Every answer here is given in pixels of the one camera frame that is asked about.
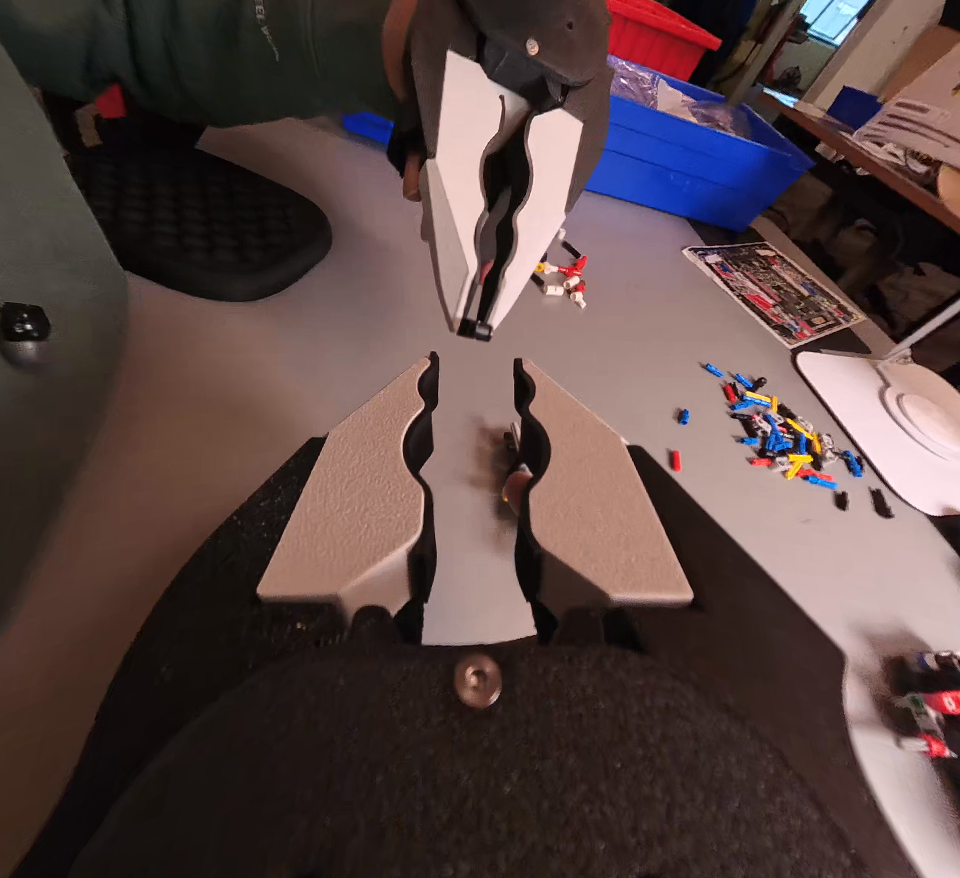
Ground clear plastic bags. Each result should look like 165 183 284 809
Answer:
611 56 751 136

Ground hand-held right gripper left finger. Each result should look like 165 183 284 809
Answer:
256 351 441 621

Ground person's green sweater torso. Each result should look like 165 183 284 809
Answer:
0 45 130 631

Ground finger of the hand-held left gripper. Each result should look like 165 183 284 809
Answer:
474 104 588 342
418 49 505 337

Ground white printed cardboard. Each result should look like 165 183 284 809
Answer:
855 30 960 170

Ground large blue plastic bin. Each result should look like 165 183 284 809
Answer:
585 56 816 234

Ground black clip-on microphone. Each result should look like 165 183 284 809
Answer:
0 302 54 372

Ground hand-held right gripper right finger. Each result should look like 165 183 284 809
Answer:
512 357 696 624

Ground pile of small lego pins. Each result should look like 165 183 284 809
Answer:
703 362 864 492

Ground cluster of red white lego pieces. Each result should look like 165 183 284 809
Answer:
528 229 590 310

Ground lego instruction booklet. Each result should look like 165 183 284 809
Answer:
682 242 867 348

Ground small blue plastic bin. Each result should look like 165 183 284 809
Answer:
342 111 395 144

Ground red plastic bin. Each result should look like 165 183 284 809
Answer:
600 0 723 80

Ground small blue box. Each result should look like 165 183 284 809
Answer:
828 86 885 130

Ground lego car chassis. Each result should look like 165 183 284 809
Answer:
885 649 960 762

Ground person's left forearm green sleeve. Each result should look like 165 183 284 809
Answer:
0 0 425 129

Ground wooden side table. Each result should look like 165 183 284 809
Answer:
757 89 960 234

